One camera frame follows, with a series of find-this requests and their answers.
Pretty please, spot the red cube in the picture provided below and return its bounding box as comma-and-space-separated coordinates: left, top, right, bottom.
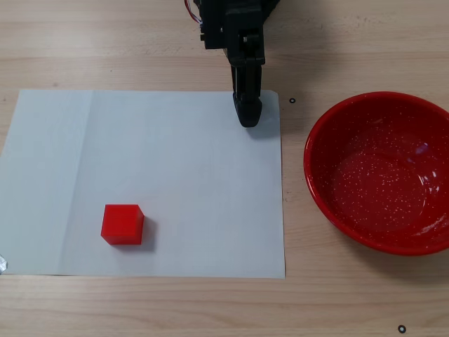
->
100, 204, 145, 246

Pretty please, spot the red white servo cable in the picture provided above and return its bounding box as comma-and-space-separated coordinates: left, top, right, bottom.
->
185, 0, 206, 26

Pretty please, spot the red speckled bowl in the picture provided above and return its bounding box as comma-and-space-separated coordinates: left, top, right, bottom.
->
303, 91, 449, 256

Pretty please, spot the white paper sheet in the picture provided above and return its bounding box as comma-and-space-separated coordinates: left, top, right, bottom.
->
0, 89, 287, 280

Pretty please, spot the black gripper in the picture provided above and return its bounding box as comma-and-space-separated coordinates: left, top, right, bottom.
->
200, 8, 267, 128

